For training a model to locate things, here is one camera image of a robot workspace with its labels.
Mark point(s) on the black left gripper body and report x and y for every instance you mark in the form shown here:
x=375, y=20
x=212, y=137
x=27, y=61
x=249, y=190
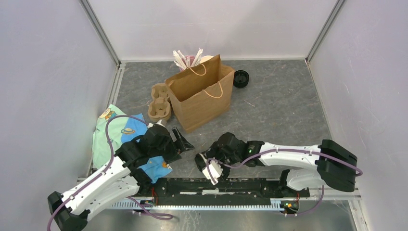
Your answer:
x=168, y=149

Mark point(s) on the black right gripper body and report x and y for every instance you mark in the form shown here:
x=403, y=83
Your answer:
x=222, y=157

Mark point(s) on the brown cardboard cup carriers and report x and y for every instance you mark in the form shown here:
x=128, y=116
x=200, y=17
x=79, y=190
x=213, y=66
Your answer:
x=160, y=108

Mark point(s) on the brown paper takeout bag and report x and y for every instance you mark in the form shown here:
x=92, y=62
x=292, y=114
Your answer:
x=201, y=93

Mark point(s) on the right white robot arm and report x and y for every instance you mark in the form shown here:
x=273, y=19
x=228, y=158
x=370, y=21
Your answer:
x=325, y=164

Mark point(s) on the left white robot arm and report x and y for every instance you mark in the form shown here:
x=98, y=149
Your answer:
x=122, y=176

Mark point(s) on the green patterned cloth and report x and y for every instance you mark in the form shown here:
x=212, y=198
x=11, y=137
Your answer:
x=114, y=128

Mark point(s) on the stack of black lids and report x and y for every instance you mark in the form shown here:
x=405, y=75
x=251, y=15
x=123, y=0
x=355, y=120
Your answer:
x=241, y=79

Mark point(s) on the wooden stirrers in wrappers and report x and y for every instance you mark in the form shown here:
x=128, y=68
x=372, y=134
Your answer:
x=178, y=55

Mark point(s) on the pink metal utensil cup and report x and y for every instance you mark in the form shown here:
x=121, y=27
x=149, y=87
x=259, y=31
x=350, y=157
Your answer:
x=187, y=60

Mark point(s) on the stack of paper cups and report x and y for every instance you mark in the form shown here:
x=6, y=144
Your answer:
x=206, y=58

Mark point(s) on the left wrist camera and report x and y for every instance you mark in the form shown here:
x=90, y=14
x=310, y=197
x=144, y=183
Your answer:
x=162, y=123

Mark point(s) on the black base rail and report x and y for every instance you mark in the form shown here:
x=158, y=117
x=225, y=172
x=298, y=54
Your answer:
x=232, y=191

